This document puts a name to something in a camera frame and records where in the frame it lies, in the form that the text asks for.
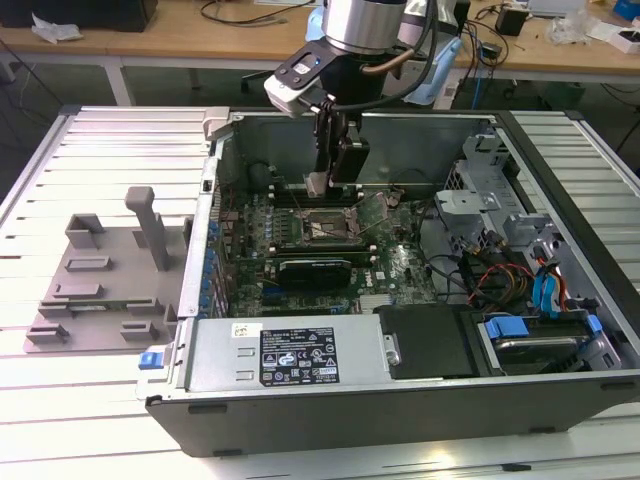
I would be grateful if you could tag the CPU socket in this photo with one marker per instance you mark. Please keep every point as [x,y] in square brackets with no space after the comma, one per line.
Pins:
[322,218]

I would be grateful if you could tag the tall black box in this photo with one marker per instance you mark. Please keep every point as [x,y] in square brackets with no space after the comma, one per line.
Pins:
[463,20]

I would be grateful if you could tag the green motherboard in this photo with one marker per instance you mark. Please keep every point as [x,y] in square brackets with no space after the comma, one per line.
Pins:
[400,280]

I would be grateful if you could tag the blue case latch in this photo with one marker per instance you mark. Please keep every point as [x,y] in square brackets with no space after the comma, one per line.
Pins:
[150,361]

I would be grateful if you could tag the silver CPU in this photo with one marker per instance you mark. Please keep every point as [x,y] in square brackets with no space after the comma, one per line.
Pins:
[317,185]

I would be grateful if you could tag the black plastic shroud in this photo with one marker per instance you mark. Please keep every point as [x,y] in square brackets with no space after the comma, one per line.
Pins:
[425,340]

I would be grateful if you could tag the silver metal drive cage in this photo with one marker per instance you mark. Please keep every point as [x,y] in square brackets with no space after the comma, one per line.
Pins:
[465,205]

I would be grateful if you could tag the green RAM stick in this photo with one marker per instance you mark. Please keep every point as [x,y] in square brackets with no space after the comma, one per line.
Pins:
[112,303]

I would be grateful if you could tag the black equipment case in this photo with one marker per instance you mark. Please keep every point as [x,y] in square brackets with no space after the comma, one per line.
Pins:
[50,10]

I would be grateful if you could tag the wooden desk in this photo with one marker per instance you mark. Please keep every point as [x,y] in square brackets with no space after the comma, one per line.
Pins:
[200,42]

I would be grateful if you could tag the silver finned chipset heatsink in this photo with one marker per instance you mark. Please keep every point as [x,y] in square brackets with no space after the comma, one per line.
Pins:
[377,303]

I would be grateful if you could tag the small black box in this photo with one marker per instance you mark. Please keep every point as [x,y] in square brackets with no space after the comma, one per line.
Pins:
[511,22]

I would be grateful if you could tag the grey power supply unit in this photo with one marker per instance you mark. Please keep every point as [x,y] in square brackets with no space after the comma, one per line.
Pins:
[220,350]

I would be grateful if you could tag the crumpled white wrapping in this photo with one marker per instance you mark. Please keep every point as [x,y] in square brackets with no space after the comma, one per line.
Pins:
[55,31]

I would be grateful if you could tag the flat grey device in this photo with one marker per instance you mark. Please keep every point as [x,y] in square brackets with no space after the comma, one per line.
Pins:
[555,6]

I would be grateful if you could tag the silver hard disk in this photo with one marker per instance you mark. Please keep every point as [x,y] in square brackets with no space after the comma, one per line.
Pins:
[540,350]

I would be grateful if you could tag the grey parts rack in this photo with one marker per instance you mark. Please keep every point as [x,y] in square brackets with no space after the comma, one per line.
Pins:
[120,280]

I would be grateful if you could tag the blue box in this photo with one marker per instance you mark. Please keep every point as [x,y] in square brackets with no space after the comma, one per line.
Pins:
[627,7]

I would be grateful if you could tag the black and silver PC case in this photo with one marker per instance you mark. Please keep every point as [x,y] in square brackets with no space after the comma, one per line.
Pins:
[350,425]

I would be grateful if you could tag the small black adapter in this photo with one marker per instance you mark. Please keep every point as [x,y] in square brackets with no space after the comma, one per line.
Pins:
[491,51]

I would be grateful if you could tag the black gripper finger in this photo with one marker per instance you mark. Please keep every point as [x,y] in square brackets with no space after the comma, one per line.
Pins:
[352,157]
[324,140]

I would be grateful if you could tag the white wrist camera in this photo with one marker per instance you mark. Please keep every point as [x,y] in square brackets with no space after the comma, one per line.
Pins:
[295,95]

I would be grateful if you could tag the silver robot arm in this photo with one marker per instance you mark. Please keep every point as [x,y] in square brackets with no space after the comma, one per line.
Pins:
[365,25]

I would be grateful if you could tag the blue disk carrier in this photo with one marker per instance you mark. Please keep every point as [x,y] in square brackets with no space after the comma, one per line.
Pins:
[505,327]

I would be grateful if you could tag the black graphics card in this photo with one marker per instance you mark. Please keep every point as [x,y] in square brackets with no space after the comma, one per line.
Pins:
[315,274]

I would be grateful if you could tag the white cardboard box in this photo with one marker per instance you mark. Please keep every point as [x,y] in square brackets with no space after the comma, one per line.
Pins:
[605,31]

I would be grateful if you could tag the clear plastic bag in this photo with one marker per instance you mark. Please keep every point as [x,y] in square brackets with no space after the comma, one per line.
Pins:
[570,27]

